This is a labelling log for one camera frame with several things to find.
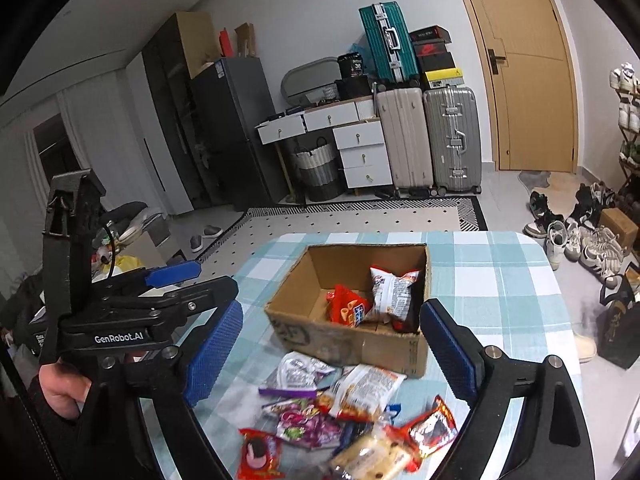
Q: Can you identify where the white drawer desk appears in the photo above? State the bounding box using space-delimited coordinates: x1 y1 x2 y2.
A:
256 95 396 203

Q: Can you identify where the dark wardrobe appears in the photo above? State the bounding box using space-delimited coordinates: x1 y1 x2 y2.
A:
141 10 221 211

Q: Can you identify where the blue cookie snack packet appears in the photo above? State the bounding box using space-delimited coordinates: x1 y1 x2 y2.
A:
337 402 404 453

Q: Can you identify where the white purple snack packet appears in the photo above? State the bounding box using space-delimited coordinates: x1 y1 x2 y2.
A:
259 351 342 397

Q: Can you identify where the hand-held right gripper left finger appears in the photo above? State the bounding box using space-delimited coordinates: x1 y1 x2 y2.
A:
75 302 245 480

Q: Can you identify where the red black shoe box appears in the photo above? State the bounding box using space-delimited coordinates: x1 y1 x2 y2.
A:
412 40 453 58

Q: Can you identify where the white orange snack packet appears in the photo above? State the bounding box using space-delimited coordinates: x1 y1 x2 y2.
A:
327 364 407 423

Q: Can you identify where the black tote bag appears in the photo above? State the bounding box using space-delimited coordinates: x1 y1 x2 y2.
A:
597 274 640 371

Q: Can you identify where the patterned rug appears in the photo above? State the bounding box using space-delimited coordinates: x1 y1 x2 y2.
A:
197 195 490 266

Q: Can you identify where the yellow bread packet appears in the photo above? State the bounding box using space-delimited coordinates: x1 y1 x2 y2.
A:
327 432 413 480

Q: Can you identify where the yellow bag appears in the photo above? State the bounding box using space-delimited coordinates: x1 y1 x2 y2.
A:
102 255 147 281

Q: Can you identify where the white wardrobe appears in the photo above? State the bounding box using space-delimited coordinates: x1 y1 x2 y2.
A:
125 52 196 216

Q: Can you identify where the small cardboard box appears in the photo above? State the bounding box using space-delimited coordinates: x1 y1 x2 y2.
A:
599 207 640 251

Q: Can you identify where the oval grey mirror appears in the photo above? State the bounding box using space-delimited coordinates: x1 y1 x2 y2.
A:
280 56 341 107

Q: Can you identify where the grey refrigerator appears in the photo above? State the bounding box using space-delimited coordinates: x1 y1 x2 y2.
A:
187 56 291 211

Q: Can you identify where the teal suitcase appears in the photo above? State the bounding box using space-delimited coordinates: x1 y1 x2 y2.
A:
358 2 420 86

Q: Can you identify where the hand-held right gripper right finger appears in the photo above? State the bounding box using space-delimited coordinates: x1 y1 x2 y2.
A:
419 298 596 480

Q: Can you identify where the wooden door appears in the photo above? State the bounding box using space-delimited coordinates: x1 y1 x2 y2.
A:
445 0 593 173

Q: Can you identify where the pile of shoes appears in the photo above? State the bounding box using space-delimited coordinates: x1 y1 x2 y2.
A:
522 182 636 286

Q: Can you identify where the white chips bag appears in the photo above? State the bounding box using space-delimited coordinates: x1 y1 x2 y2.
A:
370 266 421 333

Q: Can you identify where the black red-striped shoe box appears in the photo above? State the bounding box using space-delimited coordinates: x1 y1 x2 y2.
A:
409 25 452 45

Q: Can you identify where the shoe rack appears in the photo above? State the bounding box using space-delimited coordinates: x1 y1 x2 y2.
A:
609 62 640 211

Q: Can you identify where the brown paper bag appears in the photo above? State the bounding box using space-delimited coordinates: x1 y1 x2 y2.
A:
235 22 257 58

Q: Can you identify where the woven laundry basket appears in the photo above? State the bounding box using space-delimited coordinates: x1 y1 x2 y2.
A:
290 140 343 202

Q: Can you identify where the white slipper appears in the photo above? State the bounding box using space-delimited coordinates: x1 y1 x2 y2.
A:
574 332 598 365

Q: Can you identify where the beige suitcase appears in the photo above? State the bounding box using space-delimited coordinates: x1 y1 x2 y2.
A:
374 86 435 198

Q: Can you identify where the person's left forearm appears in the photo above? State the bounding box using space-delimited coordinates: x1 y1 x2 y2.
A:
27 375 101 480

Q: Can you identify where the red paper bag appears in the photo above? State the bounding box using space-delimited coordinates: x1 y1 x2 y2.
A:
218 26 237 59

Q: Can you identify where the plain black shoe box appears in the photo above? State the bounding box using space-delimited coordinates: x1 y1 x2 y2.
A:
416 52 457 75

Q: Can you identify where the black tub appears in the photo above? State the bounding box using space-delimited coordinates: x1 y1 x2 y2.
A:
337 52 369 81

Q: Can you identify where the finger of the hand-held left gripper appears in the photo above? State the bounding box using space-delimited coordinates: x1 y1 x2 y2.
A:
105 276 240 327
112 261 202 297

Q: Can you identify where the silver suitcase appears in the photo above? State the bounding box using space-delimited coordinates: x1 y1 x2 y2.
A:
422 85 483 196

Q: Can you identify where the purple candy packet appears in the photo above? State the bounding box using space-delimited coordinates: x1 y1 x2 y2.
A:
261 396 346 448

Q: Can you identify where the red cookie snack packet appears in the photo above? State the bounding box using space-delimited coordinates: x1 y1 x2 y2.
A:
238 427 287 480

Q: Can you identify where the red black snack packet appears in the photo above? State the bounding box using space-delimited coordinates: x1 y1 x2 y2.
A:
397 395 458 460

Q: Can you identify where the person's left hand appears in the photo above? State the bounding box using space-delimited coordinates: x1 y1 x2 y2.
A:
39 362 93 417

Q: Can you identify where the white curtain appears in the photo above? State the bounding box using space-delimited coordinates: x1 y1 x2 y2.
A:
55 72 156 211

